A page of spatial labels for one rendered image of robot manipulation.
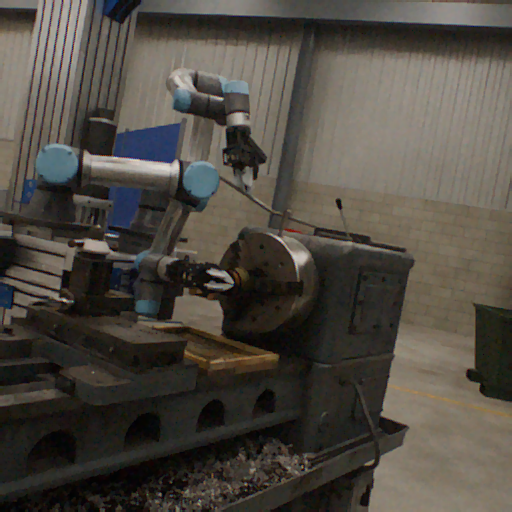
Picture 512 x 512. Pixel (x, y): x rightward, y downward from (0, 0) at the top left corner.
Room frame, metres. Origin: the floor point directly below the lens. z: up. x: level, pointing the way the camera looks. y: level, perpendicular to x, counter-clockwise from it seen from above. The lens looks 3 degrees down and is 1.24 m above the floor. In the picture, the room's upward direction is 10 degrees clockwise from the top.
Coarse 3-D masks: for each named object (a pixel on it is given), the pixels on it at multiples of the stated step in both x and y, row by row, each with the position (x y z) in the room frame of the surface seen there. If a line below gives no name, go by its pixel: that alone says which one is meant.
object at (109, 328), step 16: (32, 304) 1.45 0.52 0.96; (48, 304) 1.45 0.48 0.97; (32, 320) 1.40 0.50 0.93; (48, 320) 1.37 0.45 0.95; (64, 320) 1.33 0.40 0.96; (80, 320) 1.32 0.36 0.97; (96, 320) 1.35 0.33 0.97; (112, 320) 1.39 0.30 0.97; (128, 320) 1.42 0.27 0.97; (64, 336) 1.33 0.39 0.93; (80, 336) 1.29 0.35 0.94; (96, 336) 1.26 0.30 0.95; (112, 336) 1.23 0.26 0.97; (128, 336) 1.24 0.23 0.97; (144, 336) 1.27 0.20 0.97; (160, 336) 1.30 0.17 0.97; (176, 336) 1.33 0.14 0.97; (112, 352) 1.22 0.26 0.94; (128, 352) 1.20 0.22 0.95; (144, 352) 1.21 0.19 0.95; (160, 352) 1.26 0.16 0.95; (176, 352) 1.30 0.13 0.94
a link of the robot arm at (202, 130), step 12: (204, 72) 2.29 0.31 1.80; (204, 84) 2.26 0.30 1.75; (216, 84) 2.28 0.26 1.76; (204, 120) 2.29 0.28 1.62; (192, 132) 2.31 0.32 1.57; (204, 132) 2.29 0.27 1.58; (192, 144) 2.30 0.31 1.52; (204, 144) 2.30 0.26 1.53; (192, 156) 2.30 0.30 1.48; (204, 156) 2.31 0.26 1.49; (204, 204) 2.31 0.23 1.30
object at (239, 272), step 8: (232, 272) 1.70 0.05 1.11; (240, 272) 1.72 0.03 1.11; (216, 280) 1.72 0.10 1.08; (240, 280) 1.70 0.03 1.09; (248, 280) 1.72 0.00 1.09; (232, 288) 1.68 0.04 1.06; (240, 288) 1.70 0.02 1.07; (248, 288) 1.72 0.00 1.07; (232, 296) 1.72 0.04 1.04; (240, 296) 1.74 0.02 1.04
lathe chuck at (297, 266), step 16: (256, 240) 1.84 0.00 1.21; (272, 240) 1.80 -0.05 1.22; (288, 240) 1.83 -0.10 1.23; (224, 256) 1.90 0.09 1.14; (256, 256) 1.83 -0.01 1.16; (272, 256) 1.80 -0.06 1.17; (288, 256) 1.76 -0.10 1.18; (304, 256) 1.81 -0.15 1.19; (256, 272) 1.89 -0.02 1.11; (272, 272) 1.79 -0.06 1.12; (288, 272) 1.76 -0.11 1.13; (304, 272) 1.77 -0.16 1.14; (304, 288) 1.76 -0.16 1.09; (224, 304) 1.88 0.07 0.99; (256, 304) 1.81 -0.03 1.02; (272, 304) 1.78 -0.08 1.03; (288, 304) 1.74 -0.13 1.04; (304, 304) 1.78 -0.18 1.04; (240, 320) 1.84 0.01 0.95; (256, 320) 1.81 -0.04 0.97; (272, 320) 1.77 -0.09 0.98; (288, 320) 1.77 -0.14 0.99
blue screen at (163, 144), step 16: (128, 128) 8.46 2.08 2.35; (144, 128) 7.80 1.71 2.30; (160, 128) 7.31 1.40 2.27; (176, 128) 6.87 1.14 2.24; (128, 144) 8.29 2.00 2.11; (144, 144) 7.72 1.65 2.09; (160, 144) 7.23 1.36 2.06; (176, 144) 6.80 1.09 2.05; (144, 160) 7.64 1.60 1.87; (160, 160) 7.15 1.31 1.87; (112, 192) 8.61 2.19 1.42; (128, 192) 7.99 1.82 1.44; (112, 208) 8.45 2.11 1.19; (128, 208) 7.90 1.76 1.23; (112, 224) 8.39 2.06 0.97; (128, 224) 7.81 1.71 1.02; (144, 320) 6.68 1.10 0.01; (160, 320) 6.78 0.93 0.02; (176, 320) 6.92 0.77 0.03
